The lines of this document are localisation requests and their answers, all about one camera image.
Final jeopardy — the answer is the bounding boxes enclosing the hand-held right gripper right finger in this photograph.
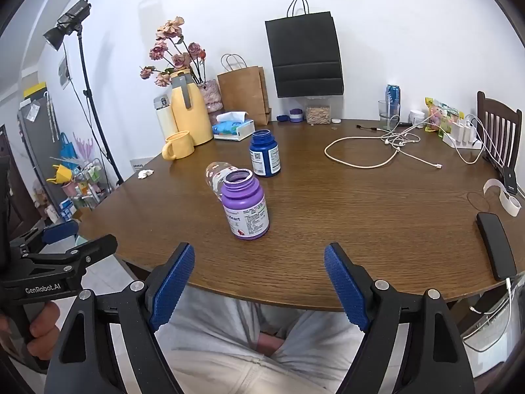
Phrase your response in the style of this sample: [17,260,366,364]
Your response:
[323,242,476,394]

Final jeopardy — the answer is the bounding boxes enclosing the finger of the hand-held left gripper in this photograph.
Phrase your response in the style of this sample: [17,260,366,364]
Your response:
[10,219,80,256]
[25,233,119,285]

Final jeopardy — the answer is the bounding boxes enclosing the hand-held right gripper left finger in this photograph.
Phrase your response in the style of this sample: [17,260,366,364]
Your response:
[44,242,196,394]

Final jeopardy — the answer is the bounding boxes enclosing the person's left hand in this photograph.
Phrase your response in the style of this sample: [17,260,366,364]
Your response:
[0,300,61,362]

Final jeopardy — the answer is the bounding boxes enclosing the storage trolley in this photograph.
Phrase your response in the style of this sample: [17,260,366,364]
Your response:
[47,157,114,215]

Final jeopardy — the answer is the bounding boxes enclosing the dark wooden door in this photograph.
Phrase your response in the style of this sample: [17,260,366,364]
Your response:
[0,124,40,231]

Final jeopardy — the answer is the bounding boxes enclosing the yellow watering can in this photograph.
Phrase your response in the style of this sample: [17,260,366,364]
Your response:
[46,164,74,185]

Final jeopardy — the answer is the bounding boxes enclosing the grey refrigerator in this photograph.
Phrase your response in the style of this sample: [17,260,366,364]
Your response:
[17,84,67,215]

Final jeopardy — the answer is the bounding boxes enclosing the blue bag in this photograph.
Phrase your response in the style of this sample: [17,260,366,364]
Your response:
[59,132,79,159]

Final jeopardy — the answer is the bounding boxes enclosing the light grey pants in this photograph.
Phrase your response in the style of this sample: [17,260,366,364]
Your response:
[155,283,370,394]

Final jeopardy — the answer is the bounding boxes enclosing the purple pill bottle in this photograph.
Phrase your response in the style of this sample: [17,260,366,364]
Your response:
[220,168,270,242]

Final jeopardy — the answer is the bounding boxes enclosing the yellow mug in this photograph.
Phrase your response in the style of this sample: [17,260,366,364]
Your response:
[161,130,195,161]

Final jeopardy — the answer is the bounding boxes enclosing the cream thermos bottle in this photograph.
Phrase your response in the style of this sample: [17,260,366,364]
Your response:
[153,95,178,141]

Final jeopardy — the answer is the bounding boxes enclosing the blue pill bottle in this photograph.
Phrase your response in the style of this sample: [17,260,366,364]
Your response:
[249,129,282,178]

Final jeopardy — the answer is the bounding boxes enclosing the black phone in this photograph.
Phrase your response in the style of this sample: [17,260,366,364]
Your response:
[475,212,518,282]

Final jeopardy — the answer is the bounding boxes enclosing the white earphones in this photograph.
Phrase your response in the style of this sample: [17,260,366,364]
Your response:
[381,114,436,149]

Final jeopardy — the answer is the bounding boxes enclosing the yellow thermos jug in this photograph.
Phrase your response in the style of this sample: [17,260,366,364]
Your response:
[169,70,214,147]

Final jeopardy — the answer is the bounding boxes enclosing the tissue box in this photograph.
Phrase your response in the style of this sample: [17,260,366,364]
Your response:
[212,111,255,142]

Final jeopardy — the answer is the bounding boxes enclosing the clear food container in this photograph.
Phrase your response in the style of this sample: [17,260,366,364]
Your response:
[304,96,332,126]

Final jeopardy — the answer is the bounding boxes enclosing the clear drinking glass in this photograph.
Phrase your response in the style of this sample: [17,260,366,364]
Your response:
[378,99,401,130]

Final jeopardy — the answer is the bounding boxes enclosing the white power strip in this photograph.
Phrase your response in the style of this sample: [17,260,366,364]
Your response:
[441,113,487,151]

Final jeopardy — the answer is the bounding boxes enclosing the pink vase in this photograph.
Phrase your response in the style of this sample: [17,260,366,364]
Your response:
[198,79,224,126]

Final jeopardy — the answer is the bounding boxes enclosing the colourful snack packet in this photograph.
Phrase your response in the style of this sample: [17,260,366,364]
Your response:
[424,97,465,139]

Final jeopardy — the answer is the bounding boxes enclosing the blue drink can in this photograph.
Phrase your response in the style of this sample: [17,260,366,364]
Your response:
[386,84,401,118]

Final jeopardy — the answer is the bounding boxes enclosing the brown paper bag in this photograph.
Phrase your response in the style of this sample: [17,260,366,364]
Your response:
[217,53,272,126]

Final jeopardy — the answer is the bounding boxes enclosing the dried pink flowers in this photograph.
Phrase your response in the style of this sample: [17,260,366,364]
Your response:
[139,16,207,88]

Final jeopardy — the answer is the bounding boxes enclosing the studio light on stand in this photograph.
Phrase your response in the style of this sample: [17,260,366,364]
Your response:
[43,0,125,186]

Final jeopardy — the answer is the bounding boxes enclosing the dark wooden chair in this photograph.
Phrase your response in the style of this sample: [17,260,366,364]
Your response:
[476,91,525,174]

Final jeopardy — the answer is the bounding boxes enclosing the black paper bag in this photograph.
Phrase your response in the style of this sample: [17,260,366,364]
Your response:
[264,0,345,99]

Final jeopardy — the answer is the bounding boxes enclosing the thick white cable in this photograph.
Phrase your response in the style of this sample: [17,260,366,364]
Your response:
[324,133,444,170]

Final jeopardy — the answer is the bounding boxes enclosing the white phone cable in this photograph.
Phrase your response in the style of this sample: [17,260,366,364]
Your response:
[468,276,516,352]

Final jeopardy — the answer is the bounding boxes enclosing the white strap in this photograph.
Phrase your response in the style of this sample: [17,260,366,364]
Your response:
[483,178,522,217]

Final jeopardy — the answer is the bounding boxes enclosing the white charger cable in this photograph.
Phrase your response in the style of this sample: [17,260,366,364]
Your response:
[451,114,499,170]

